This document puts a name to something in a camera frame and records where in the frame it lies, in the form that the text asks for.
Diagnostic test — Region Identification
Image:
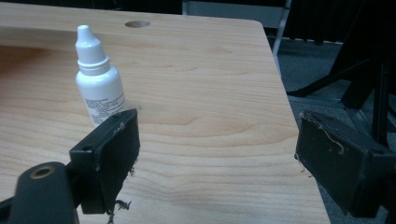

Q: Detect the black metal stand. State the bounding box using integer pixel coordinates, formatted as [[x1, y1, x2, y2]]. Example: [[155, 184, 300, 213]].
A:
[[287, 0, 396, 147]]

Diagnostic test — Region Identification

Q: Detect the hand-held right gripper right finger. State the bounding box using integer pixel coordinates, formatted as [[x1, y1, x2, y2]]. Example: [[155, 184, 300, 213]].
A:
[[294, 110, 396, 218]]

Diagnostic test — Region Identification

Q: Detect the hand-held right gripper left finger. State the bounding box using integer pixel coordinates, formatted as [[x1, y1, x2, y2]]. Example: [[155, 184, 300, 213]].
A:
[[68, 108, 141, 216]]

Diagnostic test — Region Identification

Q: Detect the white dropper bottle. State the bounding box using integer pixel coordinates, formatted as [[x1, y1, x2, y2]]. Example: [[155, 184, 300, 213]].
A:
[[75, 24, 131, 128]]

